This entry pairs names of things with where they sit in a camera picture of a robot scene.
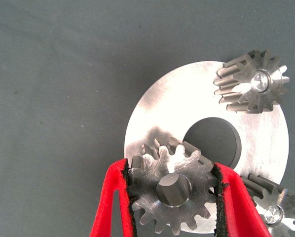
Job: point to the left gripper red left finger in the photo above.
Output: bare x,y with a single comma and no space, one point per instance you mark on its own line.
108,197

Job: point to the round metal carrier plate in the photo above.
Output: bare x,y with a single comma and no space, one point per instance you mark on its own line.
174,98

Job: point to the dark grey table cloth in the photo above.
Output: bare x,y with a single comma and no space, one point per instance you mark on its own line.
51,98

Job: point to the small steel planetary gear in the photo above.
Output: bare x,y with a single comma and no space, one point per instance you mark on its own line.
173,190
258,81
273,214

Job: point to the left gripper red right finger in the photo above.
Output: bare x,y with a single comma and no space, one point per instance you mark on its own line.
238,209

